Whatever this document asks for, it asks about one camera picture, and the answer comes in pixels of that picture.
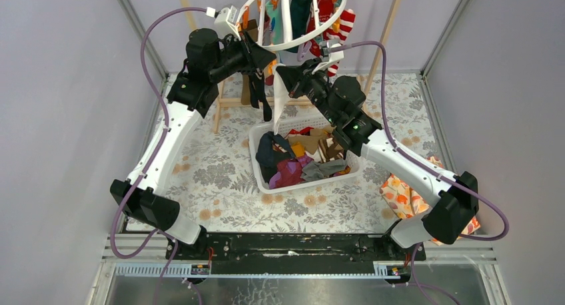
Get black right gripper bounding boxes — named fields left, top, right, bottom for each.
left=277, top=57, right=340, bottom=126

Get orange clothes peg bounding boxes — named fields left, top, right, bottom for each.
left=264, top=60, right=278, bottom=86

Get purple clothes peg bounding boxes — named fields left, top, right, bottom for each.
left=296, top=41, right=311, bottom=63

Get white round clip hanger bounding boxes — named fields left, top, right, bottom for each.
left=230, top=0, right=347, bottom=52

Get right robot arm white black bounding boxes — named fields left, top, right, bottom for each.
left=273, top=59, right=478, bottom=260

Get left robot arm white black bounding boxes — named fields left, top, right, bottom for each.
left=110, top=28, right=276, bottom=259

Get wooden hanger rack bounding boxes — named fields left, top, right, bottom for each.
left=179, top=0, right=401, bottom=134

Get black striped sock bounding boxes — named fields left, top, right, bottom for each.
left=248, top=73, right=273, bottom=122

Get brown ribbed sock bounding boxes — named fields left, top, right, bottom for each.
left=241, top=19, right=259, bottom=106

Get tan ribbed sock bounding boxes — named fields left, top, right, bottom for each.
left=286, top=126, right=334, bottom=154

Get brown white striped sock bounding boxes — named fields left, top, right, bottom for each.
left=318, top=137, right=345, bottom=163

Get mustard yellow sock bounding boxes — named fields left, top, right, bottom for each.
left=291, top=143, right=306, bottom=158

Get teal patterned sock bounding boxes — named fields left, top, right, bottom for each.
left=265, top=1, right=284, bottom=45

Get grey sock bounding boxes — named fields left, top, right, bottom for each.
left=301, top=159, right=347, bottom=182

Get red white striped sock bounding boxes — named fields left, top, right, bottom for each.
left=325, top=9, right=356, bottom=78

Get maroon sock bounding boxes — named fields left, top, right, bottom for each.
left=269, top=155, right=313, bottom=189

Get navy blue sock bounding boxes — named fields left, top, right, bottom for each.
left=255, top=131, right=296, bottom=183

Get dark green sock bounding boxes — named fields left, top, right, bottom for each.
left=290, top=0, right=312, bottom=39

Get red snowflake sock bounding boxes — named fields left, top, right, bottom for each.
left=306, top=0, right=335, bottom=58

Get floral table mat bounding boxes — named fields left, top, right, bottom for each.
left=165, top=73, right=443, bottom=233

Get floral orange bag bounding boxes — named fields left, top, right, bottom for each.
left=379, top=156, right=481, bottom=235

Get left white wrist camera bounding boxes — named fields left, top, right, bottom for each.
left=205, top=5, right=241, bottom=40

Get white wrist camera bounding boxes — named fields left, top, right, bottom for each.
left=205, top=5, right=241, bottom=40
left=314, top=41, right=344, bottom=77

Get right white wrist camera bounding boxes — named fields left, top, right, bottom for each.
left=314, top=41, right=344, bottom=77

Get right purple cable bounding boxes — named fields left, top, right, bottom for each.
left=328, top=41, right=510, bottom=242

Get purple cable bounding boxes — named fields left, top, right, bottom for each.
left=328, top=41, right=510, bottom=242
left=109, top=7, right=211, bottom=260

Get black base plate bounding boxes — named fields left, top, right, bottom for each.
left=166, top=232, right=426, bottom=275

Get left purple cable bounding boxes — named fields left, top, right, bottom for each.
left=109, top=7, right=211, bottom=260

